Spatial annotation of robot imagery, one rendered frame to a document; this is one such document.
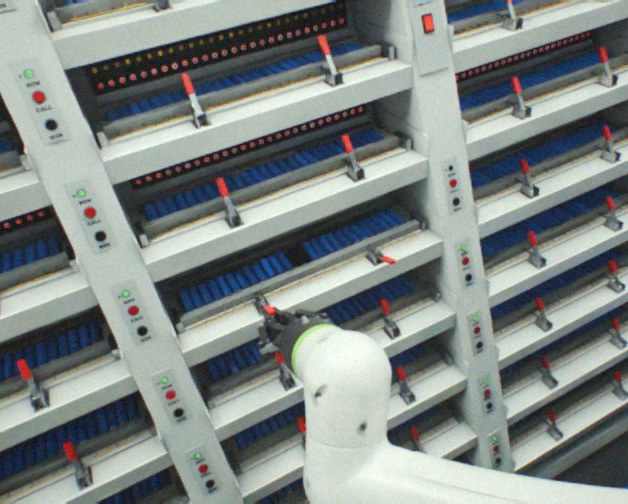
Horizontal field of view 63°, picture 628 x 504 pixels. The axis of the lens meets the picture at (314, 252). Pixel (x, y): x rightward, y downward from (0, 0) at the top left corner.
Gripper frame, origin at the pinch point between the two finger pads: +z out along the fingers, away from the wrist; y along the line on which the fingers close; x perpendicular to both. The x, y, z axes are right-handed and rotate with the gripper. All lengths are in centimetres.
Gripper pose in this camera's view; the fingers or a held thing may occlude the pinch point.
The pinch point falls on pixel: (275, 319)
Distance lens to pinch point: 97.4
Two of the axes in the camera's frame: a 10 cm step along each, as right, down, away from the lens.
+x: -3.2, -9.3, -1.9
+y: 8.9, -3.6, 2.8
